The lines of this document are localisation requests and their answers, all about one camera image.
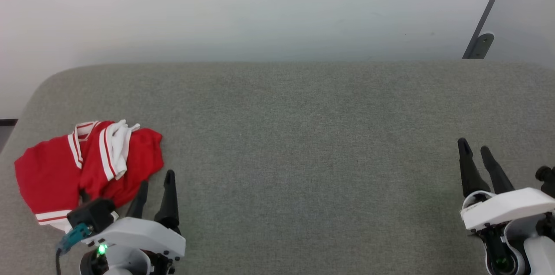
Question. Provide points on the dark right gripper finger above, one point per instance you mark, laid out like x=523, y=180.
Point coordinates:
x=469, y=171
x=497, y=175

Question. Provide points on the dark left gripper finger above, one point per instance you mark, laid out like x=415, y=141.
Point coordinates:
x=169, y=201
x=138, y=201

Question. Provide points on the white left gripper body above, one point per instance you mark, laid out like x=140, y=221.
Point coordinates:
x=143, y=234

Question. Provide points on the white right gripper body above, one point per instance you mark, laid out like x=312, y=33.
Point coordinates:
x=507, y=207

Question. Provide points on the red shirt with white trim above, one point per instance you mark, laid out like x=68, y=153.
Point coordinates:
x=47, y=175

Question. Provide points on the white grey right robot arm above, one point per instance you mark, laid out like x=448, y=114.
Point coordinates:
x=537, y=253

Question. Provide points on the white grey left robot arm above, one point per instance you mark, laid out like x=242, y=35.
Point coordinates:
x=125, y=263

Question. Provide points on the rounded metal mounting plate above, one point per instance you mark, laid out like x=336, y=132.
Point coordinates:
x=483, y=44

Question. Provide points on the grey fabric sofa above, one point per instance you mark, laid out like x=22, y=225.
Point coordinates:
x=303, y=158

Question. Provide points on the dark baseboard strip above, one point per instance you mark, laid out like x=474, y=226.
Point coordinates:
x=8, y=122

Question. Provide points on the grey metal bar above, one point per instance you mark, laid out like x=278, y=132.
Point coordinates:
x=490, y=6

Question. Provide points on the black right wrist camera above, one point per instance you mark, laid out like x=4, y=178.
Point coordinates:
x=547, y=177

